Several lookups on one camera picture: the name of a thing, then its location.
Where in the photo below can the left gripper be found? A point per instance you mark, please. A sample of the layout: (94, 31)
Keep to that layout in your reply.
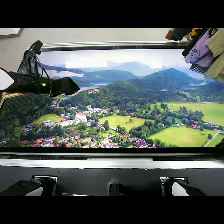
(31, 85)

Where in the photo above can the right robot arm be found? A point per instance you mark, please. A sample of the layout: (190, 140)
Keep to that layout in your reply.
(181, 187)

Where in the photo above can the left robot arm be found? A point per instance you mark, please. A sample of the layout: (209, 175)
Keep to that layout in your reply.
(6, 80)

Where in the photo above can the heap of clothes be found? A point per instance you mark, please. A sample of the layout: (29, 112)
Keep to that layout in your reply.
(181, 33)

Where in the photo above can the black checked garment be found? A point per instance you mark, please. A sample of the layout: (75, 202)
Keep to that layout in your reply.
(199, 69)

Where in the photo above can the lilac garment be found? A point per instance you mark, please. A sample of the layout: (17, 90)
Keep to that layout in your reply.
(200, 51)

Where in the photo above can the khaki garment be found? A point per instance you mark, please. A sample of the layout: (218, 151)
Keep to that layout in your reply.
(216, 56)

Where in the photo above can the silver frame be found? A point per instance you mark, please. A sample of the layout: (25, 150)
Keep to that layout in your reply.
(110, 164)

